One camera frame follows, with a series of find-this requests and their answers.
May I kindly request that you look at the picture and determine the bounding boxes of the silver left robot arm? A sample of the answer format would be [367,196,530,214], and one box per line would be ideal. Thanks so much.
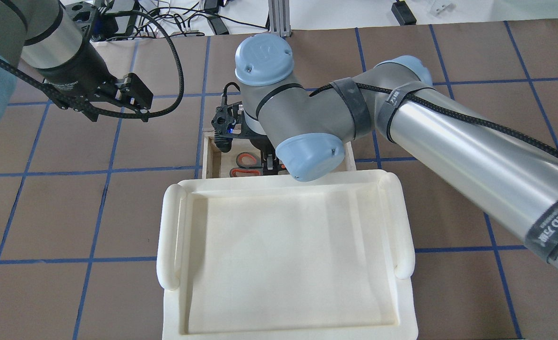
[0,0,153,122]

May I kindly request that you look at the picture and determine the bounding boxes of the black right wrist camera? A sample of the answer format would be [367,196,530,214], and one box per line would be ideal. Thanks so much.
[211,102,241,153]

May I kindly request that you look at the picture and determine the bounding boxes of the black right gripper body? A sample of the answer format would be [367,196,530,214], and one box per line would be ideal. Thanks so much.
[240,106,279,169]

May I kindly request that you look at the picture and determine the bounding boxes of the light wooden drawer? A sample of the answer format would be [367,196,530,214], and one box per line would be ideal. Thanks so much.
[201,130,357,180]

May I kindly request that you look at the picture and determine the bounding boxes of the aluminium frame post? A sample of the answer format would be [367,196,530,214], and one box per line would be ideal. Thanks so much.
[268,0,292,37]

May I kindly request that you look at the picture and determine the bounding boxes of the white plastic tray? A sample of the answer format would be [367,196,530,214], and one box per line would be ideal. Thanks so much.
[156,170,419,340]

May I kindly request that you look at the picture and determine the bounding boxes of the grey orange scissors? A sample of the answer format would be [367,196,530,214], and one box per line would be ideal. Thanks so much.
[229,152,288,177]

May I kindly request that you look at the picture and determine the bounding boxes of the black braided cable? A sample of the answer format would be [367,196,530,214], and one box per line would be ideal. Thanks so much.
[0,9,185,119]

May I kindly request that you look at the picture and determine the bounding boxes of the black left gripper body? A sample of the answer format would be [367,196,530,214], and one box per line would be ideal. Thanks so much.
[37,47,153,122]

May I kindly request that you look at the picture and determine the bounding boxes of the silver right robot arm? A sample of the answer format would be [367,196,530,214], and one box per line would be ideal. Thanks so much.
[235,33,558,269]

